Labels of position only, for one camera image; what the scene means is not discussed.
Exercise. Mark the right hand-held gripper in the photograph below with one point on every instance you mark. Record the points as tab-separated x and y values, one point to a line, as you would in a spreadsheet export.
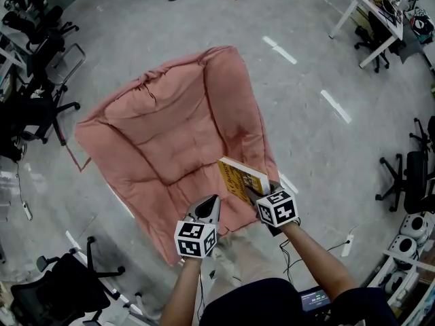
277	209

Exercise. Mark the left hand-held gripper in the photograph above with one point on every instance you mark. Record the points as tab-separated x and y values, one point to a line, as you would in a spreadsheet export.
195	239

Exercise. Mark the yellow book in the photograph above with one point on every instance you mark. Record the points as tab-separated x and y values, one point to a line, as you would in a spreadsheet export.
234	177

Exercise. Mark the pink cushioned lounge chair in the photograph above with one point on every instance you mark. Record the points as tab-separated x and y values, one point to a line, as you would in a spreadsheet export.
163	131

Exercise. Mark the person's left forearm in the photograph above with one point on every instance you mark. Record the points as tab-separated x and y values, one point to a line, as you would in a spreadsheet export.
180	290

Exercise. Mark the person's right forearm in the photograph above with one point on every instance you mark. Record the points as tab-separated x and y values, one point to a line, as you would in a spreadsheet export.
312	260

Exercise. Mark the person's right beige trouser leg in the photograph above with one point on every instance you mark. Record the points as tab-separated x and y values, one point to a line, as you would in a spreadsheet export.
244	263

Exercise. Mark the white power strip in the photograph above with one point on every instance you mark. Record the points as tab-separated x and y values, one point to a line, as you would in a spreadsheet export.
27	211
347	246

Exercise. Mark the person's dark blue shirt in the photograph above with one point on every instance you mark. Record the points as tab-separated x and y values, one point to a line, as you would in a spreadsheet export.
265	304

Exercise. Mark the black screen device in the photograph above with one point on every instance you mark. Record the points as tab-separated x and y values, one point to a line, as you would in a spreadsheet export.
316	301

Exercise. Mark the angled red floor tape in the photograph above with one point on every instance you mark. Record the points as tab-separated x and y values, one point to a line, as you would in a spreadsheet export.
81	169

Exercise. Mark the black office chair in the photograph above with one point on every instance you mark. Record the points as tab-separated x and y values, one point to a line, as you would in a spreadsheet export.
34	114
431	127
68	290
416	175
37	26
375	26

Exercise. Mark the white storage rack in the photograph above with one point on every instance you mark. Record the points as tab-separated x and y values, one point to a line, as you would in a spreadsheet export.
404	257

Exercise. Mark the grey jacket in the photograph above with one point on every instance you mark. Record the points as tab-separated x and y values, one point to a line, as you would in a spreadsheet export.
411	46

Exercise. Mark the white office desk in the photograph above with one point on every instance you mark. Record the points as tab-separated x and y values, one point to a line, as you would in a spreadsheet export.
396	26

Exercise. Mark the black chair chrome sled base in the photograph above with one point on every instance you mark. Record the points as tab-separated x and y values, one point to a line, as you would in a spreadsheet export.
44	63

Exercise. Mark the black white patterned backpack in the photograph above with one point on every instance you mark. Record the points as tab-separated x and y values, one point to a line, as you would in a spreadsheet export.
421	22

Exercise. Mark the white metal shelf rack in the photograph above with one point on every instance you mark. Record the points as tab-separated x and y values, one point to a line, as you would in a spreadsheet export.
13	61

